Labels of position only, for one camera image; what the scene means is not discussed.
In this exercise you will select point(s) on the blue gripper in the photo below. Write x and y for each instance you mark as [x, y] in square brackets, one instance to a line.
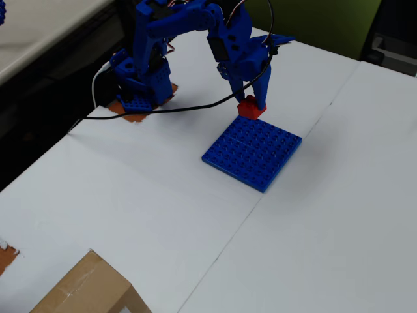
[253, 64]

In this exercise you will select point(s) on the red 2x2 toy block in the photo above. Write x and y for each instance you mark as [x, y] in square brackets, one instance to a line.
[249, 111]

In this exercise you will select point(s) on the blue robot arm base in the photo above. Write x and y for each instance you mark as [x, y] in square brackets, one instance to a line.
[156, 84]

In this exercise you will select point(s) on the blue 8x8 studded plate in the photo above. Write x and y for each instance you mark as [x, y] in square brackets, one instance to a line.
[251, 156]

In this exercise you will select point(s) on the green chair back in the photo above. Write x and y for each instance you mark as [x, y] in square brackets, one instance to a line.
[309, 23]

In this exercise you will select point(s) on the white paper table cover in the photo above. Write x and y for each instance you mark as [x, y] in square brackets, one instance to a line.
[325, 228]
[114, 179]

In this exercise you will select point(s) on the dark grey office furniture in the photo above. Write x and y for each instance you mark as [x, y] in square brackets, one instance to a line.
[397, 19]

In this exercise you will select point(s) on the white desk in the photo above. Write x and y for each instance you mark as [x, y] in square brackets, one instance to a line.
[39, 32]

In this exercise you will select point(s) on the brown cardboard box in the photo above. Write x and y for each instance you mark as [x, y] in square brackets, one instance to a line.
[88, 287]

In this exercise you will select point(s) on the blue studded ball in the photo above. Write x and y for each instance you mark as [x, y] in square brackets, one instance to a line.
[2, 14]

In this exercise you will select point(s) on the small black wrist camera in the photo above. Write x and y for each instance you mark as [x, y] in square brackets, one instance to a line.
[274, 49]

